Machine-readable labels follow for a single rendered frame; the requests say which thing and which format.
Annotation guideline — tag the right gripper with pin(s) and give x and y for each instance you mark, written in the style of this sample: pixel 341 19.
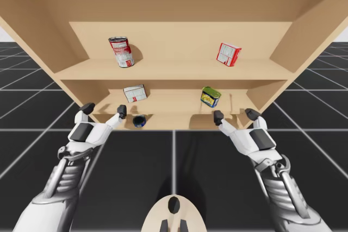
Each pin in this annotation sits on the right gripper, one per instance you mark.
pixel 254 140

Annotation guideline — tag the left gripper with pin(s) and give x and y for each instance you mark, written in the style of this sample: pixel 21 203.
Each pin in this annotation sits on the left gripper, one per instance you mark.
pixel 87 133

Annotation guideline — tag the green and blue rectangular can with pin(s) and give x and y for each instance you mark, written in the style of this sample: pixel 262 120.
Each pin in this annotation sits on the green and blue rectangular can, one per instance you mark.
pixel 211 97

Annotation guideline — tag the blue flat can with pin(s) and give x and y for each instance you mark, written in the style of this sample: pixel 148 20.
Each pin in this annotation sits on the blue flat can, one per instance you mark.
pixel 139 121

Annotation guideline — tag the brown and white carton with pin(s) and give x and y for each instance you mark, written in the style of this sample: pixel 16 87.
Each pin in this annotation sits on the brown and white carton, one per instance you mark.
pixel 135 93

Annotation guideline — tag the red and white can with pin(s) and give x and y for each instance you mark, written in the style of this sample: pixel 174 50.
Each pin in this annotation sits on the red and white can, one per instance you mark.
pixel 122 52

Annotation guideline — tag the red and white carton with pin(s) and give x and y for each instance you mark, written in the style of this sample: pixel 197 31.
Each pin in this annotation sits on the red and white carton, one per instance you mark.
pixel 228 54

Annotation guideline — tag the tan robot part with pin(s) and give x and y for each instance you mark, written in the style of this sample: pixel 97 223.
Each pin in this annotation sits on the tan robot part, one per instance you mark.
pixel 173 214

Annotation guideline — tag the pale wooden shelf unit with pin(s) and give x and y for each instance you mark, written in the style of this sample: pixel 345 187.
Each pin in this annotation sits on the pale wooden shelf unit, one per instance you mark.
pixel 174 6

